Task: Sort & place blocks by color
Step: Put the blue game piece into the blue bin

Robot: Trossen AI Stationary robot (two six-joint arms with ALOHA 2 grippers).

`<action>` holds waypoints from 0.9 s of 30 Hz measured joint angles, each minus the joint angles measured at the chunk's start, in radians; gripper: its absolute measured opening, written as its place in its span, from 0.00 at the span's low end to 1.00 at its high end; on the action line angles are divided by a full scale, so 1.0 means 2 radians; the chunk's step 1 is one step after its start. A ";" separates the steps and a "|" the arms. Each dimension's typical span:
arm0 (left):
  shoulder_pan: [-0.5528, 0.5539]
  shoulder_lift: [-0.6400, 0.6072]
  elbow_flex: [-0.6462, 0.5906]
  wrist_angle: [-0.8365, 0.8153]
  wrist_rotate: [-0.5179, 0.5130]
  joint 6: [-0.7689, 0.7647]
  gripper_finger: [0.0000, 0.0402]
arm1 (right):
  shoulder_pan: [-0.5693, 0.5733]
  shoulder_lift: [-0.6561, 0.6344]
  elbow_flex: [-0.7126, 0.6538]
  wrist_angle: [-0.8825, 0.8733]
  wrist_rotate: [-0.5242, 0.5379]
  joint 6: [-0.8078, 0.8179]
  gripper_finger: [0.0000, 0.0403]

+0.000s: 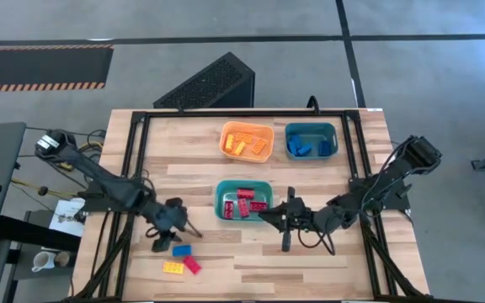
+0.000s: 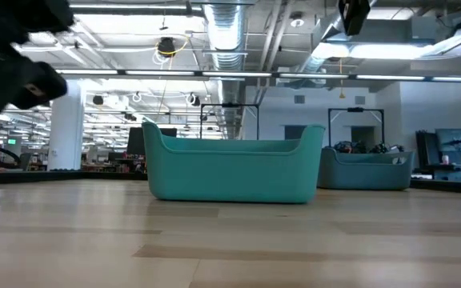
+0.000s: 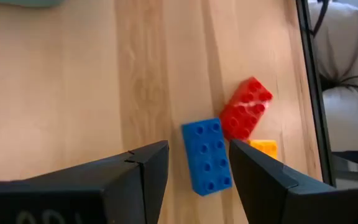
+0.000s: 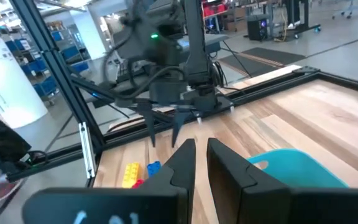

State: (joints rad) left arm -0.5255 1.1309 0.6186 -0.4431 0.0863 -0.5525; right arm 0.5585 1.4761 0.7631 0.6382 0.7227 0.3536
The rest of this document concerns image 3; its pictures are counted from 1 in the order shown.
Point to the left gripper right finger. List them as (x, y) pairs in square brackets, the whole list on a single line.
[(275, 199)]

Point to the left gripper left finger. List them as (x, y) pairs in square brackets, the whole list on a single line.
[(73, 196)]

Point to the yellow toy brick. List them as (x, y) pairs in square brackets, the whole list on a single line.
[(264, 147)]

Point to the blue toy brick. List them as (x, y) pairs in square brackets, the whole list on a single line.
[(207, 155)]

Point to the red toy brick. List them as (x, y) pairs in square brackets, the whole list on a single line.
[(245, 109)]

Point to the white cushion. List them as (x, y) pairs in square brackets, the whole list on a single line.
[(350, 46)]

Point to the teal green plastic bin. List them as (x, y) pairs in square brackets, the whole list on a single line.
[(26, 2)]

